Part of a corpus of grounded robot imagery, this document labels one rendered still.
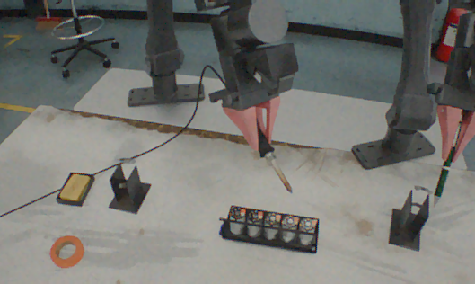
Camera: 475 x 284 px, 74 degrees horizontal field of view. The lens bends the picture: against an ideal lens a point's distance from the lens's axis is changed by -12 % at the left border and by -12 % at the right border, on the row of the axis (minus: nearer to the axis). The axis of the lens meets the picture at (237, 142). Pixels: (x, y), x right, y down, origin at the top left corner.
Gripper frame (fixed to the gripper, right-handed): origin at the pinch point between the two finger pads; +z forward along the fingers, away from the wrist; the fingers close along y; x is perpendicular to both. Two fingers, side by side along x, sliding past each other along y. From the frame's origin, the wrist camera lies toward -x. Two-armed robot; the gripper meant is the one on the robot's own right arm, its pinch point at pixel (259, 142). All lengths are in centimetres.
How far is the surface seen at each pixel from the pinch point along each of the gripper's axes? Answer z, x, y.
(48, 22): -78, 335, -12
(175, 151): 4.0, 25.8, -6.3
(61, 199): 3.9, 24.9, -32.0
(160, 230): 11.8, 10.6, -17.5
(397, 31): 11, 143, 234
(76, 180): 2.0, 26.6, -27.8
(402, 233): 22.6, -11.5, 17.9
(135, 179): 3.3, 16.8, -17.7
